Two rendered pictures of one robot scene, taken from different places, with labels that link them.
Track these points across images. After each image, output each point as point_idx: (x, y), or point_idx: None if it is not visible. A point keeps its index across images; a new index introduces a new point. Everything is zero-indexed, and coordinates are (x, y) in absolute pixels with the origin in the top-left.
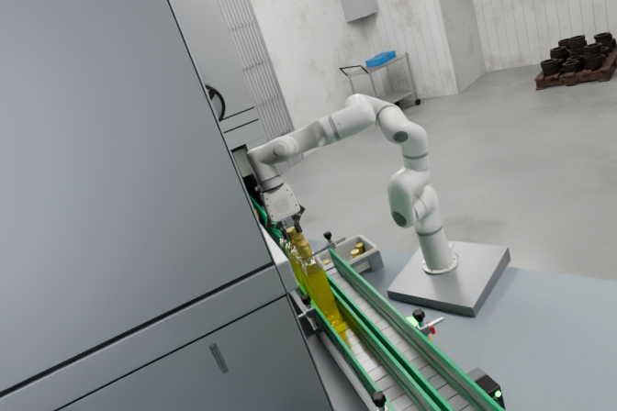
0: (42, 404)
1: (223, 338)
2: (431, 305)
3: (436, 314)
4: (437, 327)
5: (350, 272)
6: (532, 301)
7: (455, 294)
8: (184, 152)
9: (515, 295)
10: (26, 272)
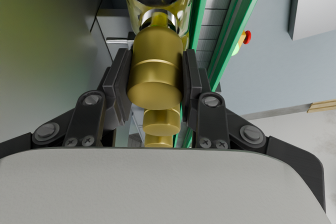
0: None
1: None
2: None
3: (282, 3)
4: (259, 20)
5: None
6: (325, 47)
7: (313, 16)
8: None
9: (334, 35)
10: None
